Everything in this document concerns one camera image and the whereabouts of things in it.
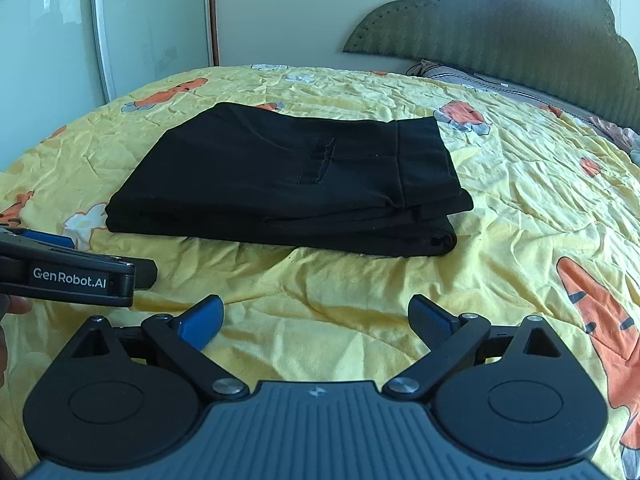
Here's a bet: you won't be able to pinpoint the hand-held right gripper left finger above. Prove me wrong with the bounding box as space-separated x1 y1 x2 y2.
64 294 250 402

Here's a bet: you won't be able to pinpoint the person's left hand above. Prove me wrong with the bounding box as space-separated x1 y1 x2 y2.
0 294 32 317

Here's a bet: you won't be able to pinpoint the green padded headboard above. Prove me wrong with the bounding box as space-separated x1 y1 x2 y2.
342 0 640 132

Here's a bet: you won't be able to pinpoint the yellow printed bedsheet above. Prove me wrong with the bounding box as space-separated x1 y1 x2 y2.
0 64 640 480

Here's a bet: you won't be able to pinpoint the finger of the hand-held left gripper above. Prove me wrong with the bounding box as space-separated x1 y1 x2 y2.
133 258 159 291
21 228 77 251

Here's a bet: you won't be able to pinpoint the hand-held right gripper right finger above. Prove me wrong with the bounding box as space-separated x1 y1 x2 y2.
383 295 569 402

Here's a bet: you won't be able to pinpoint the pink crumpled cloth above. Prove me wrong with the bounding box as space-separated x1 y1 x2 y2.
589 114 640 167

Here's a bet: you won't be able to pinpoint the grey printed bed pad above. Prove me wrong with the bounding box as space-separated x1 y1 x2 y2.
406 59 640 135

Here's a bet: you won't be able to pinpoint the white sliding wardrobe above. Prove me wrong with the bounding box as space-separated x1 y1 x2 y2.
0 0 220 172

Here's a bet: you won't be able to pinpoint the black pants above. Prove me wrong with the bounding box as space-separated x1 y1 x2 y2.
105 102 474 259

